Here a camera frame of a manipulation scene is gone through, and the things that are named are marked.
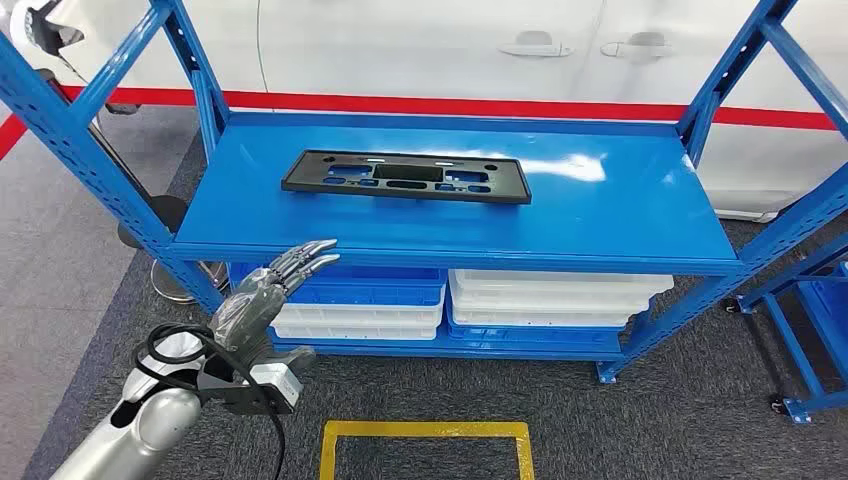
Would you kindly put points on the blue metal shelf rack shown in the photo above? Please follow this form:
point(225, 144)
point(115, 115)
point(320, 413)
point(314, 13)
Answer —
point(596, 218)
point(792, 351)

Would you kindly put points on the white car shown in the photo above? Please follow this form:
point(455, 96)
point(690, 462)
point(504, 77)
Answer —
point(397, 53)

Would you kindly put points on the black plastic plate frame part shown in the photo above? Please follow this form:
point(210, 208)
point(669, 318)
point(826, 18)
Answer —
point(301, 179)

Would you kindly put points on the black base barrier stanchion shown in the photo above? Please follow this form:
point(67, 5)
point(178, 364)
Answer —
point(169, 222)

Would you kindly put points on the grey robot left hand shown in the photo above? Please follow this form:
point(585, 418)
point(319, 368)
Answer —
point(255, 311)

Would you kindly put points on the yellow floor tape frame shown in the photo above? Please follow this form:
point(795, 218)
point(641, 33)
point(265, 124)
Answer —
point(424, 429)

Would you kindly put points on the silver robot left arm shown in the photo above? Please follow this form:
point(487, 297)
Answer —
point(152, 424)

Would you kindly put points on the white plastic bin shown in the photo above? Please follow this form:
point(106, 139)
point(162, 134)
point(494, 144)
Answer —
point(358, 333)
point(550, 303)
point(563, 281)
point(358, 316)
point(530, 319)

